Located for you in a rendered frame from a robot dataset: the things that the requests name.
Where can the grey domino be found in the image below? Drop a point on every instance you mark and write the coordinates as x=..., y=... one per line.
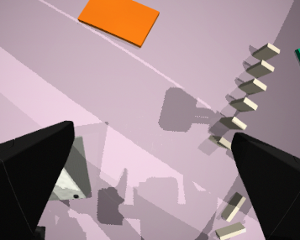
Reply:
x=260, y=69
x=230, y=231
x=266, y=52
x=233, y=123
x=232, y=208
x=253, y=86
x=243, y=104
x=221, y=142

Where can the orange flat rectangular block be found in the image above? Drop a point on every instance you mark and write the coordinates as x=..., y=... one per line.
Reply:
x=126, y=19

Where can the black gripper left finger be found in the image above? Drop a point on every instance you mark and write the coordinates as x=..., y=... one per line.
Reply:
x=29, y=168

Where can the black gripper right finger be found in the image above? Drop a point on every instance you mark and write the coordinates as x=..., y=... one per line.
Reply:
x=272, y=179

